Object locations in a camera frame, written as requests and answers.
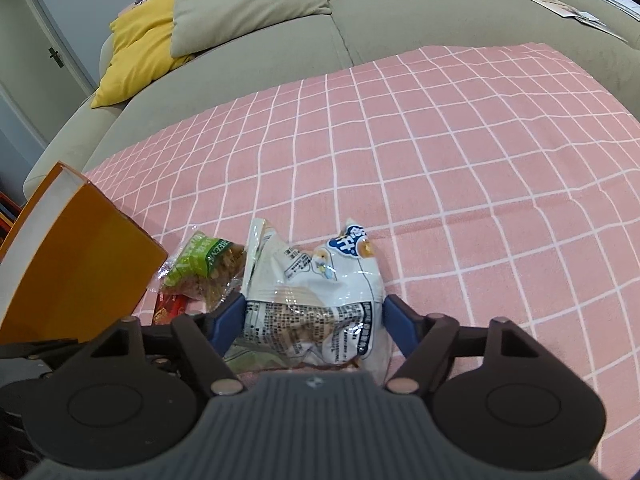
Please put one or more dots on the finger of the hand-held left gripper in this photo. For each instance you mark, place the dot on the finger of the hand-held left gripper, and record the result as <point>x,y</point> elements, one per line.
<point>35,351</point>

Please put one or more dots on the yellow pillow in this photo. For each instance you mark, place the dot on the yellow pillow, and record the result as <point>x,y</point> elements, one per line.
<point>135,45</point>

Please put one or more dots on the green clear snack packet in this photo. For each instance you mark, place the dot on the green clear snack packet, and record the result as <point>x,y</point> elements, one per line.
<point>200,255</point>

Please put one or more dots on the pink checked tablecloth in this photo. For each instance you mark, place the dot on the pink checked tablecloth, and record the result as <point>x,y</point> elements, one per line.
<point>450,185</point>

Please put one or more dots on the red gold snack packet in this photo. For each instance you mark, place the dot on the red gold snack packet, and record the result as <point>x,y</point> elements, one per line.
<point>167,310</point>

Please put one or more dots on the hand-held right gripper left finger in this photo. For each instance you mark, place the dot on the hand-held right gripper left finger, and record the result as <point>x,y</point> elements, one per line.
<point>227,322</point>

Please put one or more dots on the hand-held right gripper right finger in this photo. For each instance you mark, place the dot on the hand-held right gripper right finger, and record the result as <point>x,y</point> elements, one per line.
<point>400,321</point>

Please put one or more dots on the beige sofa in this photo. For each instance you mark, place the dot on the beige sofa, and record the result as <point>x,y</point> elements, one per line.
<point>400,15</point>

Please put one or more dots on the white door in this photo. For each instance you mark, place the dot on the white door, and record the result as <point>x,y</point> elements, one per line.
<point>40,20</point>

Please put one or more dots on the beige pillow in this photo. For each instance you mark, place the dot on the beige pillow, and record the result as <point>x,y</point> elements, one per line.
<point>235,5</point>

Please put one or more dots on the orange cardboard box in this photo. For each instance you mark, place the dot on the orange cardboard box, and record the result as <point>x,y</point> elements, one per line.
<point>75,260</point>

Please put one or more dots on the shelf of colourful books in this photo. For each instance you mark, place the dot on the shelf of colourful books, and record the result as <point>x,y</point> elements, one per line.
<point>7,215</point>

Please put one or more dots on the white blue print snack packet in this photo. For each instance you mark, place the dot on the white blue print snack packet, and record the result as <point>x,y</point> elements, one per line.
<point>310,290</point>

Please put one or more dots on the open magazine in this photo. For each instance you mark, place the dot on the open magazine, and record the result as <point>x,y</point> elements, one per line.
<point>555,2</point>

